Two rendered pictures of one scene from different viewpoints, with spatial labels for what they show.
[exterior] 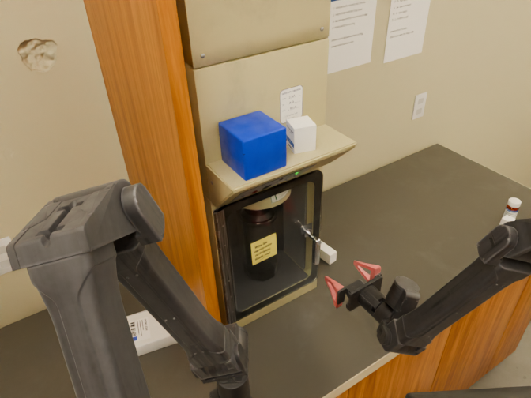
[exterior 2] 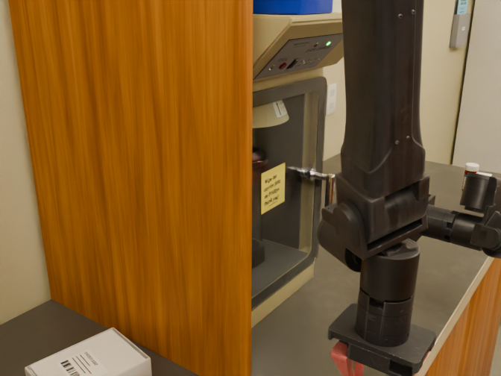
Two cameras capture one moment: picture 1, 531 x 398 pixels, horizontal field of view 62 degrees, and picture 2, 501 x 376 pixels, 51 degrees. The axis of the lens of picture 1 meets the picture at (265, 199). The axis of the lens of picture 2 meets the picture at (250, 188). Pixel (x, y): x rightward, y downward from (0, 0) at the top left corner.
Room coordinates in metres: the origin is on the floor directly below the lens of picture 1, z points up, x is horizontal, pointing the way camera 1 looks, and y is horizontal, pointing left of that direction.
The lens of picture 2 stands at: (0.05, 0.40, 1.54)
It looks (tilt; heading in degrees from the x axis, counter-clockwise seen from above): 20 degrees down; 337
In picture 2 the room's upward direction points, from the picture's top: straight up
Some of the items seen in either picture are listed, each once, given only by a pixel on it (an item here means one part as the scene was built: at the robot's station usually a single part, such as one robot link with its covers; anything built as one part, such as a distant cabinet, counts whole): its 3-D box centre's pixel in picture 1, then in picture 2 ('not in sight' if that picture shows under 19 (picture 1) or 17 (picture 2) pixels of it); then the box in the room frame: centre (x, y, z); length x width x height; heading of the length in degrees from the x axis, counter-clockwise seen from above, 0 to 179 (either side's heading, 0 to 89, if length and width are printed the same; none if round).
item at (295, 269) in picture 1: (274, 249); (281, 194); (0.87, -0.02, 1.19); 0.30 x 0.01 x 0.40; 121
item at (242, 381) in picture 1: (232, 377); (385, 263); (0.45, 0.07, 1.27); 0.07 x 0.06 x 0.07; 1
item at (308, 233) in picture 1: (313, 247); (322, 193); (0.90, -0.13, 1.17); 0.05 x 0.03 x 0.10; 31
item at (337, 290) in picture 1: (340, 287); not in sight; (0.76, -0.18, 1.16); 0.09 x 0.07 x 0.07; 31
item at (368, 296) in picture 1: (371, 299); (434, 221); (0.72, -0.25, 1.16); 0.10 x 0.07 x 0.07; 121
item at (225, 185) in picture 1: (284, 172); (311, 45); (0.83, -0.04, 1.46); 0.32 x 0.11 x 0.10; 121
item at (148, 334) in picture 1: (144, 331); (89, 372); (0.80, 0.36, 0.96); 0.16 x 0.12 x 0.04; 110
